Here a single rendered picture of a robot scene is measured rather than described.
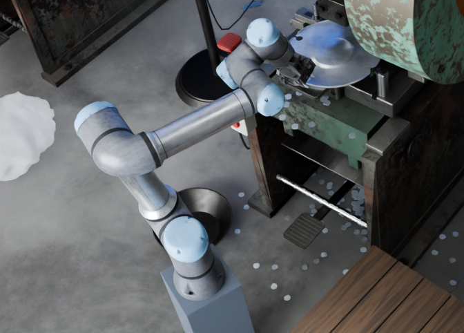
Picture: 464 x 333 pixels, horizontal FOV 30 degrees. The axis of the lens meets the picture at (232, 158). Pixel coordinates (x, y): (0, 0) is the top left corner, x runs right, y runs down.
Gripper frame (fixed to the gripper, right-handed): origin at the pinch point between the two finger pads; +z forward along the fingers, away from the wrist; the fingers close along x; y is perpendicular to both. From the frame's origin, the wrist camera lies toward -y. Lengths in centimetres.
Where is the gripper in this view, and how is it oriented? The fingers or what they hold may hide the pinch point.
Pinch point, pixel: (300, 79)
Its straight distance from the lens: 252.5
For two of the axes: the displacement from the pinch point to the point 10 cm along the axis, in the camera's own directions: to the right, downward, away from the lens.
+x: 4.9, -8.7, 0.7
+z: 4.1, 3.0, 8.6
